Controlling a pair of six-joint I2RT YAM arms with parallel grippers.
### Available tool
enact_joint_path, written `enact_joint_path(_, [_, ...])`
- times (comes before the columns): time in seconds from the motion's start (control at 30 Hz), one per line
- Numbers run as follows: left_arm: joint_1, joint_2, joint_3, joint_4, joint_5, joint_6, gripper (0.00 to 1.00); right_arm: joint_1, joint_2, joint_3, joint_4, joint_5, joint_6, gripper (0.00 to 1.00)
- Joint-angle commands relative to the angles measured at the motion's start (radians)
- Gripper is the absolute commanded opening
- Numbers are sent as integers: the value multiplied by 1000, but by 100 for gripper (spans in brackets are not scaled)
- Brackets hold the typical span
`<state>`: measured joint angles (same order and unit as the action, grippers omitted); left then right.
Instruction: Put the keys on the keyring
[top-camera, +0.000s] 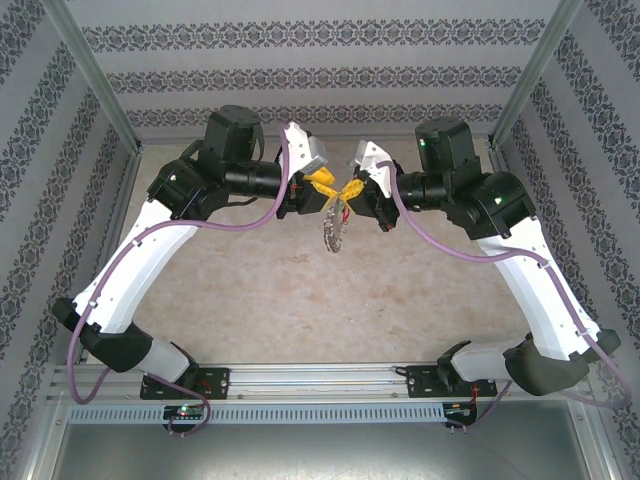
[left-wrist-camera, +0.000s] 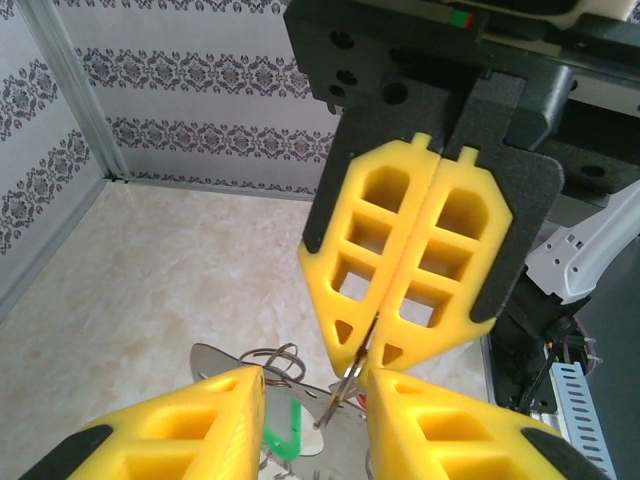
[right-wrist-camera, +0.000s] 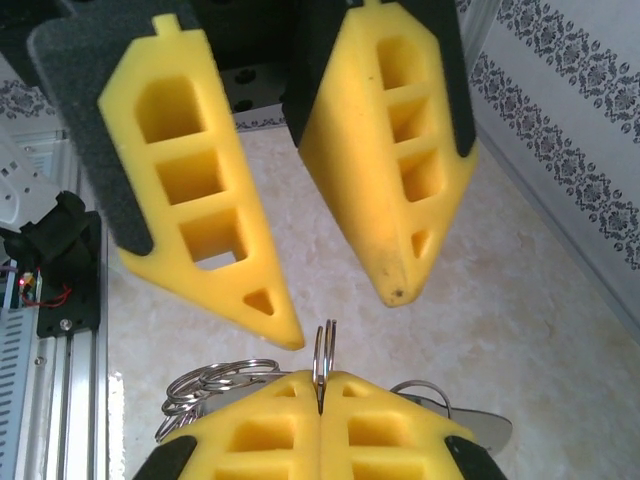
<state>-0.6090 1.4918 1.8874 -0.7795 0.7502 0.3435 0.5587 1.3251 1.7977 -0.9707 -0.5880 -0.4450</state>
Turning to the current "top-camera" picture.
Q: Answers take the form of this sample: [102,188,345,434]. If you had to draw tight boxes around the large keyring with small rings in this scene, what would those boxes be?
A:
[321,197,352,256]

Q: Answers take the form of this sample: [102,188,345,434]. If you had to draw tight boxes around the grey metal sheet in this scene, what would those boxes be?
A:
[49,422,601,480]

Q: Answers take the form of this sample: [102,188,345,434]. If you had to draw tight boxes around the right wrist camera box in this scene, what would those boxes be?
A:
[351,140,399,198]

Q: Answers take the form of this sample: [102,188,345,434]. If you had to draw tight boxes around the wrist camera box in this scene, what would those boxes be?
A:
[279,120,329,177]
[351,140,399,198]

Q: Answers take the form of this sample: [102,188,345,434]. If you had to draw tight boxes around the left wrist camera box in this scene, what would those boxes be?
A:
[279,120,329,177]

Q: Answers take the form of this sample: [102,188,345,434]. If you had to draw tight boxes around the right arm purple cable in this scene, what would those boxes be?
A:
[377,159,634,434]

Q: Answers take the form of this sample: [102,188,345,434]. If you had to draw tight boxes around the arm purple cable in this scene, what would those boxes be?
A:
[67,122,294,437]
[377,159,634,434]

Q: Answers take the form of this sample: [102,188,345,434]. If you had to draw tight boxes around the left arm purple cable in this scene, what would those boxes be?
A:
[67,122,294,437]

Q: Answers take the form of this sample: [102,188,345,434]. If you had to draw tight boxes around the aluminium frame post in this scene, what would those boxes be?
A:
[42,0,143,152]
[486,0,585,150]

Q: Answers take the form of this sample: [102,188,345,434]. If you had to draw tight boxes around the aluminium mounting rail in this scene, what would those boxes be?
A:
[49,363,589,402]

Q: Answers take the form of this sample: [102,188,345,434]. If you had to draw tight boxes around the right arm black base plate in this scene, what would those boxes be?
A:
[405,364,499,399]

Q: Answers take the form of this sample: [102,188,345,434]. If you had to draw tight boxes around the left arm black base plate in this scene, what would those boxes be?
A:
[140,367,231,401]

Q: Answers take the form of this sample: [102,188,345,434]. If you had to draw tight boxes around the slotted grey cable duct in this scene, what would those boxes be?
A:
[68,402,447,424]

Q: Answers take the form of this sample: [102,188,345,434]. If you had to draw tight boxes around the aluminium frame leg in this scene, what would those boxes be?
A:
[569,394,629,480]
[14,394,69,480]

